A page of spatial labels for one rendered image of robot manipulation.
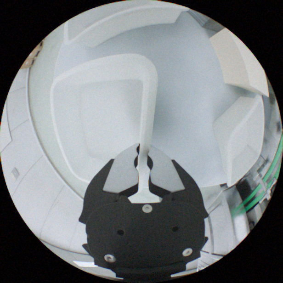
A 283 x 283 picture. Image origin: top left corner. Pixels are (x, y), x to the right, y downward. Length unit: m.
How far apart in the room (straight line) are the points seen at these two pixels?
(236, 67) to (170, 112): 0.18
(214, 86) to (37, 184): 3.30
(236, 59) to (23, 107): 3.60
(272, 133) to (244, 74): 0.32
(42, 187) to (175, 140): 3.21
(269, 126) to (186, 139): 0.41
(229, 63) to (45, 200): 3.49
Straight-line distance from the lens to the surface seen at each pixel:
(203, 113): 0.20
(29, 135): 3.20
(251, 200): 0.67
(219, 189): 0.58
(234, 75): 0.22
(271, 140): 0.49
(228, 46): 0.23
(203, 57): 0.22
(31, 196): 3.21
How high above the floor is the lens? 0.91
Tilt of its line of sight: 61 degrees down
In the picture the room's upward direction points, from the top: 168 degrees counter-clockwise
